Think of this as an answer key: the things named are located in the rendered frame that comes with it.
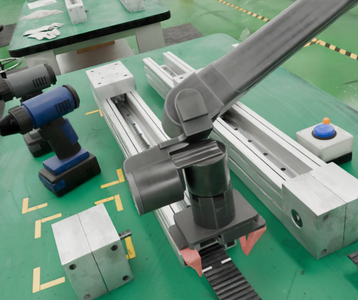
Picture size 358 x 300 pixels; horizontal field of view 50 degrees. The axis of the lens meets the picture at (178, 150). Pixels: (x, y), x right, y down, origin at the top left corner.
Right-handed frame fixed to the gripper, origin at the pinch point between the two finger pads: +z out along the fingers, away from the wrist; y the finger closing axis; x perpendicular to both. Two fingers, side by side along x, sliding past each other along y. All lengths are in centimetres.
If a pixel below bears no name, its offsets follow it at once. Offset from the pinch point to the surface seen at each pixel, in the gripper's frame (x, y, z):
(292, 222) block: -2.2, -13.9, 1.6
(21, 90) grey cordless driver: -60, 22, -14
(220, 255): -3.8, -1.2, 3.7
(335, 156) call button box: -12.9, -31.5, 1.7
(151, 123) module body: -40.2, -2.9, -4.0
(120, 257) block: -7.0, 13.9, -1.6
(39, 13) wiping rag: -258, 11, 2
